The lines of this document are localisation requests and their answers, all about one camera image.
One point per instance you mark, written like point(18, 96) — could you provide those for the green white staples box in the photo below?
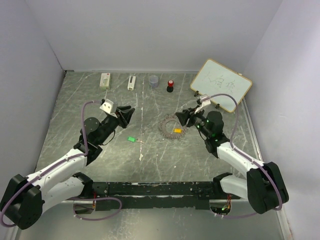
point(105, 81)

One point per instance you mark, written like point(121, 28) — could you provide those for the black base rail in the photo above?
point(148, 195)

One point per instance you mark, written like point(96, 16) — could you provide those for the aluminium frame rail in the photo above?
point(251, 130)

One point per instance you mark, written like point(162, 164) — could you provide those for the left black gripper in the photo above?
point(124, 116)

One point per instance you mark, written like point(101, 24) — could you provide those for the clear jar of paperclips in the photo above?
point(153, 81)

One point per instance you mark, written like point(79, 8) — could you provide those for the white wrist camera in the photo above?
point(202, 102)
point(109, 107)

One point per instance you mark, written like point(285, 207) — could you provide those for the key with green tag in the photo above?
point(134, 140)

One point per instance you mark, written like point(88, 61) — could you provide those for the small whiteboard yellow frame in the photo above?
point(225, 84)

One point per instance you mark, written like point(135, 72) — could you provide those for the white stapler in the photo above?
point(131, 83)

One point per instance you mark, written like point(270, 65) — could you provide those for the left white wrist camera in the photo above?
point(109, 107)

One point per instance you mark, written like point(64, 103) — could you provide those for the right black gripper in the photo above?
point(184, 116)

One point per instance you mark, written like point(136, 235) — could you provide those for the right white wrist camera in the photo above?
point(202, 102)

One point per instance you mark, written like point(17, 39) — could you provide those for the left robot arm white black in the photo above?
point(26, 198)

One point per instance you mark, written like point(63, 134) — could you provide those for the red black stamp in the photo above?
point(170, 86)

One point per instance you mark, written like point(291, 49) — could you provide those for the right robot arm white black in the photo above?
point(262, 183)

